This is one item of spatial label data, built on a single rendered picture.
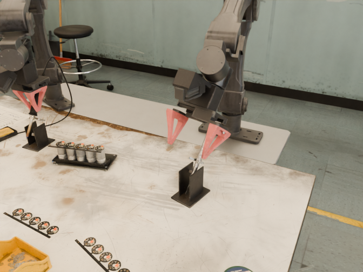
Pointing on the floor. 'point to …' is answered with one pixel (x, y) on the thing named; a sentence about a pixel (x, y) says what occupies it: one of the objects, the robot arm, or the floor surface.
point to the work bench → (148, 201)
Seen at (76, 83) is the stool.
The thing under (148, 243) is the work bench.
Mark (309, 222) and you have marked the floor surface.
